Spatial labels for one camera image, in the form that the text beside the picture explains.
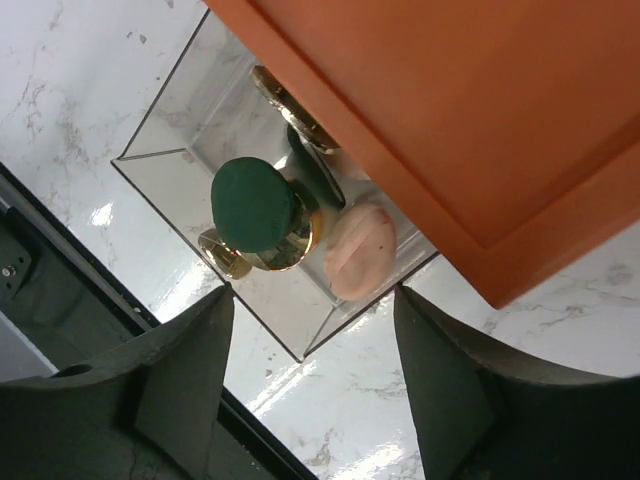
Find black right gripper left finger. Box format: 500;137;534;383
1;286;234;479

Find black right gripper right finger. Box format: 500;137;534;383
393;286;639;479

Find pink powder puff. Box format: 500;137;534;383
328;149;370;181
324;202;397;301

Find dark green lid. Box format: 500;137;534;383
286;126;346;210
211;157;292;253

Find gold round jar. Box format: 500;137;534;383
243;179;325;272

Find orange drawer box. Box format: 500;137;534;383
210;1;639;308

